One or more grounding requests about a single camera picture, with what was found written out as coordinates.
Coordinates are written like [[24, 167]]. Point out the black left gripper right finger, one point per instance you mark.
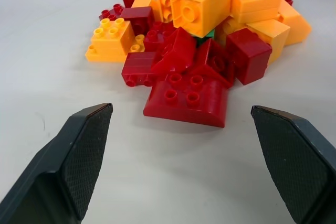
[[294, 161]]

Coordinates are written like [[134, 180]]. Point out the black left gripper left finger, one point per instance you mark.
[[65, 171]]

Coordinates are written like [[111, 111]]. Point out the dark red cube block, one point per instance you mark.
[[248, 56], [137, 19]]

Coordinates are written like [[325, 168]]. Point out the red curved plastic building brick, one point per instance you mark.
[[189, 103]]

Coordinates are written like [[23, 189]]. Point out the red sloped block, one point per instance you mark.
[[214, 62], [174, 52]]

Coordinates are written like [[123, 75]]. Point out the yellow stepped studded block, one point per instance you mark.
[[111, 41]]

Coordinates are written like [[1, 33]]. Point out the green block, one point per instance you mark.
[[207, 37]]

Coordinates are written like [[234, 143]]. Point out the red studded plastic building brick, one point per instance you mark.
[[111, 14]]

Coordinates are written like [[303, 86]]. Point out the large yellow hollow block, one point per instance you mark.
[[200, 9]]

